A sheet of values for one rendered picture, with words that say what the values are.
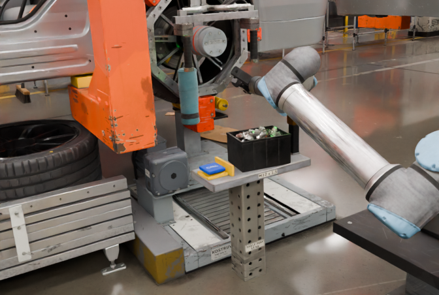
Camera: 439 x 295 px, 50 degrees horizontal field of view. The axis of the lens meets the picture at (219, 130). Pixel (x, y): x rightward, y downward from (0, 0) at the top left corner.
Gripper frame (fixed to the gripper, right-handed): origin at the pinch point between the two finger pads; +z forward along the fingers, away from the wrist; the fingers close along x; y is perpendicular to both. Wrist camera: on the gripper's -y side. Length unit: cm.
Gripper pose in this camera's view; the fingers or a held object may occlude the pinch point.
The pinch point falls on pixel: (231, 77)
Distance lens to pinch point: 250.3
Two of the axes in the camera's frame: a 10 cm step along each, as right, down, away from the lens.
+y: 6.4, 5.5, 5.4
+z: -5.1, -2.2, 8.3
